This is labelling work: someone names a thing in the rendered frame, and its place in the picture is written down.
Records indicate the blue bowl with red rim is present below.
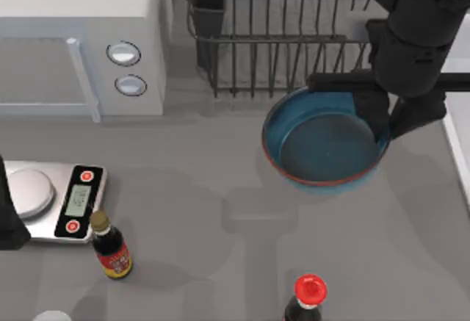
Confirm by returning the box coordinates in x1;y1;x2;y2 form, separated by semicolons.
261;85;392;195

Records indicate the dark bottle with red cap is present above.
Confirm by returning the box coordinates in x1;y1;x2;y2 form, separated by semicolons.
282;273;329;321

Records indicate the black cutlery holder cup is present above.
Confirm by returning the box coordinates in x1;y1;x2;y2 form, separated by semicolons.
187;0;228;69

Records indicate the small round microwave knob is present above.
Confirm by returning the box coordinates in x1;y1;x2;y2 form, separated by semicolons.
114;74;148;98

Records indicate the large round microwave knob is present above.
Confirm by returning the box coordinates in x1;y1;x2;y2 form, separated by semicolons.
106;40;142;67

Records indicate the pale microwave oven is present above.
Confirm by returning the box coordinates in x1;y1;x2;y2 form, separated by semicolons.
0;0;174;123

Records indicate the dark bottle with olive cap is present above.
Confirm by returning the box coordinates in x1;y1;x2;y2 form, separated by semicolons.
89;209;134;281

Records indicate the silver kitchen scale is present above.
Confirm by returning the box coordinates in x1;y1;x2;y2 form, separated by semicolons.
2;159;109;245

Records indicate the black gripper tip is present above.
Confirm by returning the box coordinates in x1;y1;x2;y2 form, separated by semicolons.
0;154;32;252

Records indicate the pale grey round object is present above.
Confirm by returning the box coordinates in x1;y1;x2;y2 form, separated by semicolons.
32;309;73;321

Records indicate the black wire dish rack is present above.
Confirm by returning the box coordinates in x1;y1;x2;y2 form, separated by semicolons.
186;0;391;98

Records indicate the pale microwave door handle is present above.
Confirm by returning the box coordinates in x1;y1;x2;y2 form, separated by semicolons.
65;37;102;123

